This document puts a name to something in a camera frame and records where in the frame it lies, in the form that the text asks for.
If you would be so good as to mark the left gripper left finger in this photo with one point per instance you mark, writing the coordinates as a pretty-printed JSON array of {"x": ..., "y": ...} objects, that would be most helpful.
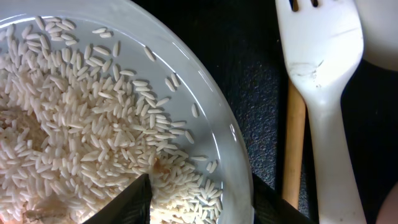
[{"x": 131, "y": 206}]

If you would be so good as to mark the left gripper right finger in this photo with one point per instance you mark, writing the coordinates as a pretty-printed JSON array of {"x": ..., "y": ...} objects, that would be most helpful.
[{"x": 270, "y": 208}]

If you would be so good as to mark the rice and food scraps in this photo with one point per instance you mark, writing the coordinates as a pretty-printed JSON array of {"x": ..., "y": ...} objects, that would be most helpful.
[{"x": 76, "y": 130}]

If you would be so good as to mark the white dinner plate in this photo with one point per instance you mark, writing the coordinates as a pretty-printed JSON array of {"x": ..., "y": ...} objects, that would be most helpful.
[{"x": 158, "y": 56}]

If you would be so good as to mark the wooden chopstick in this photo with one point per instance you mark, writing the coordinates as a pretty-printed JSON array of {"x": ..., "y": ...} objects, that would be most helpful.
[{"x": 295, "y": 120}]

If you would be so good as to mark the round black serving tray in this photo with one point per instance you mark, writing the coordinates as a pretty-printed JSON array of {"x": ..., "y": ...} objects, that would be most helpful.
[{"x": 238, "y": 42}]

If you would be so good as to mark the white plastic fork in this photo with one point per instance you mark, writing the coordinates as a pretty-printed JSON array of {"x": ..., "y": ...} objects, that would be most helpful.
[{"x": 322, "y": 47}]

